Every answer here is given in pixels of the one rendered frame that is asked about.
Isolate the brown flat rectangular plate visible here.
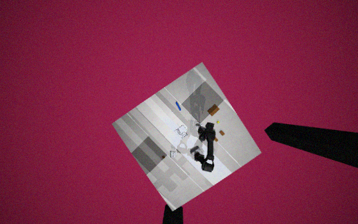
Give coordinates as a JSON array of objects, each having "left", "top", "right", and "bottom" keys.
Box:
[{"left": 208, "top": 104, "right": 220, "bottom": 116}]

